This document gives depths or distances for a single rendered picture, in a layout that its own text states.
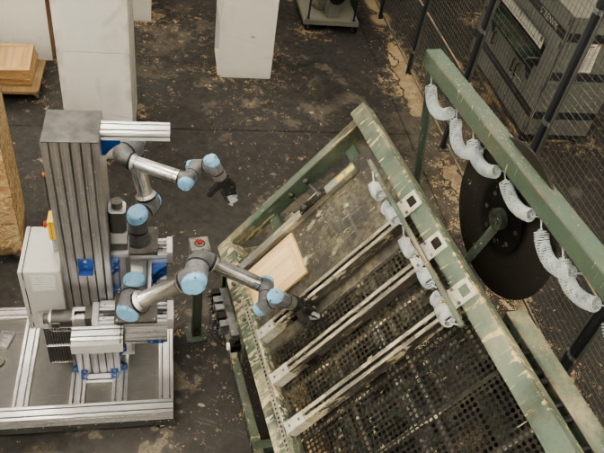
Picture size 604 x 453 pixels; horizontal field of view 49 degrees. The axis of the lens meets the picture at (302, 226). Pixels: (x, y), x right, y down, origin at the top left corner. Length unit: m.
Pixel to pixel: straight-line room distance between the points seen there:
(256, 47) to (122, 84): 2.01
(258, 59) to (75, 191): 4.37
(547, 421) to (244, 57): 5.52
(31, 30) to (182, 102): 1.70
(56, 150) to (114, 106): 2.77
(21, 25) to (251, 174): 2.90
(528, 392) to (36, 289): 2.46
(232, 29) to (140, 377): 4.01
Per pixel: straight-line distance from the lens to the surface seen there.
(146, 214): 3.84
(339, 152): 3.92
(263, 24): 7.17
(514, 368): 2.75
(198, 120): 6.73
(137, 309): 3.38
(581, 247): 2.84
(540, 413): 2.68
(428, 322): 3.04
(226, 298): 4.09
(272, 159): 6.32
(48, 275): 3.64
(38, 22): 7.48
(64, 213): 3.38
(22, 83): 7.02
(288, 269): 3.77
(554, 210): 2.94
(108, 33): 5.53
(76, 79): 5.76
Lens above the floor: 3.89
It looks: 43 degrees down
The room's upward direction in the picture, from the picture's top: 11 degrees clockwise
